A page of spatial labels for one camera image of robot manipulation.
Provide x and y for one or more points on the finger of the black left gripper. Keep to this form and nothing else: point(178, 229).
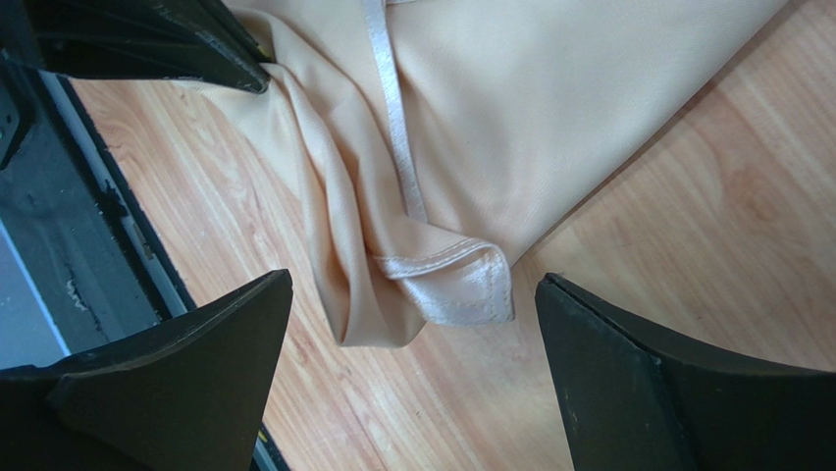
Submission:
point(151, 40)

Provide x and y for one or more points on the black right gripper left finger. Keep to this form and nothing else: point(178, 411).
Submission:
point(187, 394)

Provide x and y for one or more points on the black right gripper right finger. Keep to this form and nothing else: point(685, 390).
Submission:
point(634, 395)

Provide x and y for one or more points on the beige cloth napkin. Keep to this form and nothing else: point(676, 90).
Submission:
point(432, 143)

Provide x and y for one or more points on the aluminium front rail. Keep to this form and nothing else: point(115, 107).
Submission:
point(29, 334)

